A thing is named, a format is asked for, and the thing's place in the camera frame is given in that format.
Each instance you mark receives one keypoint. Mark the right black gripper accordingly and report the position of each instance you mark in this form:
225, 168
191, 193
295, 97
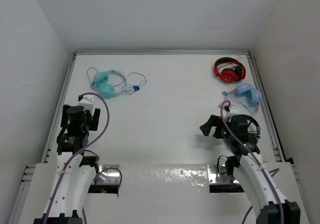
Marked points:
213, 120

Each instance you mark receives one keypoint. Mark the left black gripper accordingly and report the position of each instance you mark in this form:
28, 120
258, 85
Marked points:
92, 118

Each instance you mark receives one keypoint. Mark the teal cat-ear headphones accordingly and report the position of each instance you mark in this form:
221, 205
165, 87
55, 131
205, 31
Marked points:
101, 83

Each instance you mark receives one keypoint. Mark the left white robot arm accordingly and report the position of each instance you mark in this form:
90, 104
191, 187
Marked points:
74, 171

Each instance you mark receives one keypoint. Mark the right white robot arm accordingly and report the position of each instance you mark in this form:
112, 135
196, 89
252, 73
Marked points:
269, 204

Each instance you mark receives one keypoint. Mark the light blue headphones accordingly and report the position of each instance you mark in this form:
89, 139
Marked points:
246, 95

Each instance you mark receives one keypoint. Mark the red headphones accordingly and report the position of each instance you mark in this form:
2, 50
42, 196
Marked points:
229, 70

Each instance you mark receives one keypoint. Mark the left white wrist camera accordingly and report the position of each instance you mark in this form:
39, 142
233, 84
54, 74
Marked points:
87, 101

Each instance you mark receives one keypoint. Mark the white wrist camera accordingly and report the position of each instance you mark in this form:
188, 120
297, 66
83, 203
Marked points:
87, 101
231, 110

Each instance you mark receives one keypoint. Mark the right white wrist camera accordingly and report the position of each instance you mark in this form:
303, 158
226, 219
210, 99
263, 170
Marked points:
231, 110

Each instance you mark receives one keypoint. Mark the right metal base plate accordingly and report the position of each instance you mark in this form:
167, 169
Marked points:
216, 177

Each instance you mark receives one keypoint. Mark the metal base plate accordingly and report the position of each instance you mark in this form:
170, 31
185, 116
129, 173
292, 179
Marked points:
109, 175
216, 177

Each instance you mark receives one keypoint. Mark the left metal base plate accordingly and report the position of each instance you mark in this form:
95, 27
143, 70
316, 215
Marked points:
109, 175

